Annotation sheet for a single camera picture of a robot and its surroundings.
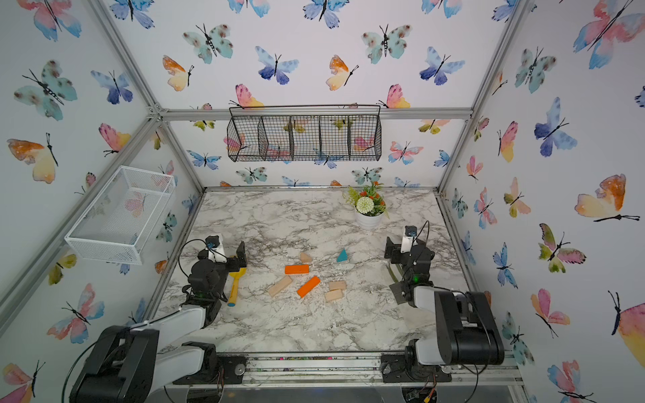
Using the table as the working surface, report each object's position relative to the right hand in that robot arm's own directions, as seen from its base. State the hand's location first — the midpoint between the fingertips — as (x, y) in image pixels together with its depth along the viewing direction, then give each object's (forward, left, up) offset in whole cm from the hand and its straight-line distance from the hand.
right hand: (405, 235), depth 90 cm
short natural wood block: (-14, +23, -12) cm, 29 cm away
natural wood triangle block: (-4, +36, -12) cm, 38 cm away
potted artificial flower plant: (+9, +12, +4) cm, 16 cm away
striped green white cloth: (-11, +3, -11) cm, 16 cm away
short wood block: (-18, +24, -12) cm, 33 cm away
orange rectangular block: (-10, +38, -11) cm, 41 cm away
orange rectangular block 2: (-16, +34, -12) cm, 39 cm away
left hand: (-7, +60, +2) cm, 60 cm away
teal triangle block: (-3, +22, -12) cm, 25 cm away
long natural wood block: (-16, +44, -12) cm, 48 cm away
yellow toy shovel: (-17, +60, -11) cm, 63 cm away
